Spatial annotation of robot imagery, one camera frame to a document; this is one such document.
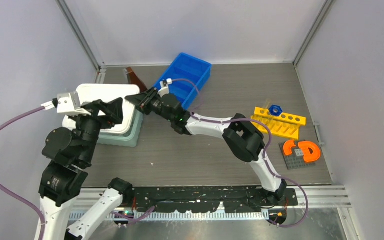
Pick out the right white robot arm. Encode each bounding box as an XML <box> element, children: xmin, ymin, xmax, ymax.
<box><xmin>125</xmin><ymin>88</ymin><xmax>287</xmax><ymax>205</ymax></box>

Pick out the brown triangular stand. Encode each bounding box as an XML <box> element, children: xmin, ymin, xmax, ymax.
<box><xmin>123</xmin><ymin>67</ymin><xmax>148</xmax><ymax>93</ymax></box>

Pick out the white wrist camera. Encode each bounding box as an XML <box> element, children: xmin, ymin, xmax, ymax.
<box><xmin>158</xmin><ymin>78</ymin><xmax>173</xmax><ymax>97</ymax></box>
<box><xmin>41</xmin><ymin>91</ymin><xmax>92</xmax><ymax>117</ymax></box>

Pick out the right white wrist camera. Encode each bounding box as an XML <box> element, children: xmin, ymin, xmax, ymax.
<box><xmin>158</xmin><ymin>78</ymin><xmax>173</xmax><ymax>97</ymax></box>

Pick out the blue divided plastic bin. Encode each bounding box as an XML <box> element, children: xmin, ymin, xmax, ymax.
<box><xmin>153</xmin><ymin>52</ymin><xmax>212</xmax><ymax>109</ymax></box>

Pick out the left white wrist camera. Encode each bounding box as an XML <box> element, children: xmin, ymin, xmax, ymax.
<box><xmin>41</xmin><ymin>91</ymin><xmax>92</xmax><ymax>117</ymax></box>

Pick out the white plastic tray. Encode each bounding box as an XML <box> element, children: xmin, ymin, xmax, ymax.
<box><xmin>60</xmin><ymin>84</ymin><xmax>140</xmax><ymax>136</ymax></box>

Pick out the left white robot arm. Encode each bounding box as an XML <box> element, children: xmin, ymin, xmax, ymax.
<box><xmin>35</xmin><ymin>97</ymin><xmax>134</xmax><ymax>240</ymax></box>

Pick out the blue funnel brush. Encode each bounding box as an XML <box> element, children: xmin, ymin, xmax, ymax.
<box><xmin>268</xmin><ymin>104</ymin><xmax>283</xmax><ymax>117</ymax></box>

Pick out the yellow test tube rack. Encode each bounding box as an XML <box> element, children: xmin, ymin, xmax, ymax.
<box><xmin>250</xmin><ymin>107</ymin><xmax>307</xmax><ymax>140</ymax></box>

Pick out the grey building plate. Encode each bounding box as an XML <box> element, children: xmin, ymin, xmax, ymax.
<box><xmin>278</xmin><ymin>142</ymin><xmax>318</xmax><ymax>170</ymax></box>

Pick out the light green plastic tub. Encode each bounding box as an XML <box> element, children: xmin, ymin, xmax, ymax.
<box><xmin>97</xmin><ymin>110</ymin><xmax>143</xmax><ymax>148</ymax></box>

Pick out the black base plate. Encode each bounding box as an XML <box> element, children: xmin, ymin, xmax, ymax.
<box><xmin>121</xmin><ymin>186</ymin><xmax>299</xmax><ymax>214</ymax></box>

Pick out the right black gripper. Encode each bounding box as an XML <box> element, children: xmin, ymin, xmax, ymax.
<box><xmin>125</xmin><ymin>87</ymin><xmax>175</xmax><ymax>123</ymax></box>

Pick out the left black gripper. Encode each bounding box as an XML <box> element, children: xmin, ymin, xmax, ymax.
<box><xmin>72</xmin><ymin>95</ymin><xmax>124</xmax><ymax>163</ymax></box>

